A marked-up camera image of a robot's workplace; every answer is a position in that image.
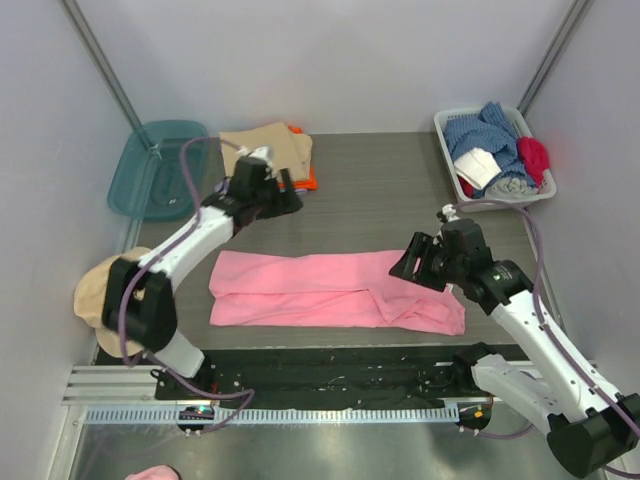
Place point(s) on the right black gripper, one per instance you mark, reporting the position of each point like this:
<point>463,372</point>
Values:
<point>425,261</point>

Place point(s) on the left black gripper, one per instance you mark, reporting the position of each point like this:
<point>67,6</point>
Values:
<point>279,195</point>

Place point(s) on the orange t shirt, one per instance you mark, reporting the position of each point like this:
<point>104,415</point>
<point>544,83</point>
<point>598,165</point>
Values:
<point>305,182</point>

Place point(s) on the beige t shirt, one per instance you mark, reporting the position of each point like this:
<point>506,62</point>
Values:
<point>289,150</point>

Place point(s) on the lavender t shirt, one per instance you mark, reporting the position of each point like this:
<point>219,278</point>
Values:
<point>223,186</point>

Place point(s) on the pink t shirt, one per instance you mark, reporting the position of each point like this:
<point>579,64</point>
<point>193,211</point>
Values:
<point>327,291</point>

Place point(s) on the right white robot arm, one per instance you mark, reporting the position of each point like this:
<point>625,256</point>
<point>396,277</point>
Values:
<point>586,420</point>

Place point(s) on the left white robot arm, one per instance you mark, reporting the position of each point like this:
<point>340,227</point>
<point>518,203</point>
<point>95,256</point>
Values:
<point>139,303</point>

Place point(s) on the red cloth in basket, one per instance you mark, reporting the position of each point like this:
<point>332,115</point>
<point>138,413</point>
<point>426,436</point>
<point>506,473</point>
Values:
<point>467,188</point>

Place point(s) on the white cloth in basket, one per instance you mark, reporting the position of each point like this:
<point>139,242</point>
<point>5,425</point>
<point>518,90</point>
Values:
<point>478,167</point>

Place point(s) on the grey cloth in basket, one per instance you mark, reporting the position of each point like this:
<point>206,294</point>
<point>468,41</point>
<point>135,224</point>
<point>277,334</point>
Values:
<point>511,189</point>

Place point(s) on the teal plastic bin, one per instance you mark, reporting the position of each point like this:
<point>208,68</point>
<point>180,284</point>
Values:
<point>148,183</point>

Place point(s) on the blue checked shirt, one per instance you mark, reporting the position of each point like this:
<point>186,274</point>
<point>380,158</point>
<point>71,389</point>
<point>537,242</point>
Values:
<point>490,130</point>

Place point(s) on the magenta cloth in basket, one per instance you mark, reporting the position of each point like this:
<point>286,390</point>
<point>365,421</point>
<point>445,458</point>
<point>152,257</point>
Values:
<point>534,157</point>

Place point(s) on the beige crumpled cloth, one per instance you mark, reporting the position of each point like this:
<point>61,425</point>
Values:
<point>89,298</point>

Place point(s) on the pink cloth at bottom edge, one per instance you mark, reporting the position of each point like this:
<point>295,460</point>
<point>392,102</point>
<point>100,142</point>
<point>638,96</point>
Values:
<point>160,472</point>

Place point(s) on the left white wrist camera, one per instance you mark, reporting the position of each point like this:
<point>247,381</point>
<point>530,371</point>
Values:
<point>263,153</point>

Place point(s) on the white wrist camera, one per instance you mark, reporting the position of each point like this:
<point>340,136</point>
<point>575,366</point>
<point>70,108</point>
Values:
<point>448,213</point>
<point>263,153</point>

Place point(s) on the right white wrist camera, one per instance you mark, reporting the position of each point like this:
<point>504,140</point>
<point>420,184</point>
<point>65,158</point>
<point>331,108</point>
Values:
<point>448,213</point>

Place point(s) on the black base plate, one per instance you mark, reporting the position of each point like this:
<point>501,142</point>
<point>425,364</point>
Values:
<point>375,378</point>

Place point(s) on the white slotted cable duct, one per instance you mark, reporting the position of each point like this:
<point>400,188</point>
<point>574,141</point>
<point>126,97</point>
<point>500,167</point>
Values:
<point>203,415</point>

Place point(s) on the aluminium rail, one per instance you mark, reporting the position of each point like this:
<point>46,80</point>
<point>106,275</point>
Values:
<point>89,385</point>

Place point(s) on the left aluminium frame post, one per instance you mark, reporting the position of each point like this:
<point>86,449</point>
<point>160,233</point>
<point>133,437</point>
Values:
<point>79,22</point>

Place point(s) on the aluminium frame post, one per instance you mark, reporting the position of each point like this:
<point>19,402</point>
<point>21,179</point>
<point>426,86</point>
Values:
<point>79,22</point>
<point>560,41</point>

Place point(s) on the right aluminium frame post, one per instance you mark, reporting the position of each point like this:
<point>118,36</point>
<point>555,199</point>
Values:
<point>560,41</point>

